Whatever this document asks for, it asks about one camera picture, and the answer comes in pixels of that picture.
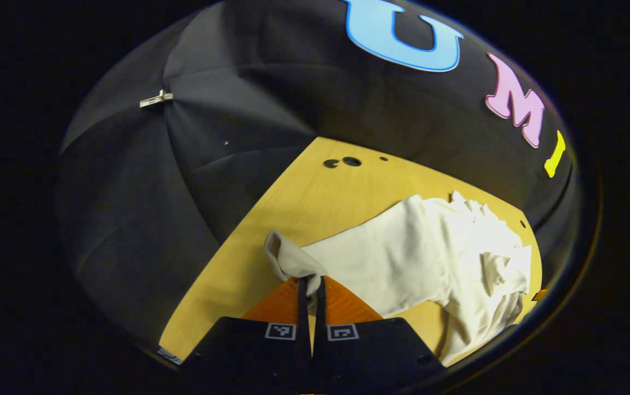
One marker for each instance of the white clip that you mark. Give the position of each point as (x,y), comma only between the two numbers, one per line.
(155,99)

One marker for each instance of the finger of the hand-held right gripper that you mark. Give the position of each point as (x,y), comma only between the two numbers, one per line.
(540,295)

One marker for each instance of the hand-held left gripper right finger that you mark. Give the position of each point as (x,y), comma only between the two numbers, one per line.
(320,340)

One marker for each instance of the black backdrop cloth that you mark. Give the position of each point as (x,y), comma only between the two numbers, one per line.
(128,192)

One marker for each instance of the cream sweatshirt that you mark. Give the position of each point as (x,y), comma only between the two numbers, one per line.
(391,258)

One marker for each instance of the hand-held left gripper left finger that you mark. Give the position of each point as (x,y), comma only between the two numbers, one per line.
(303,340)

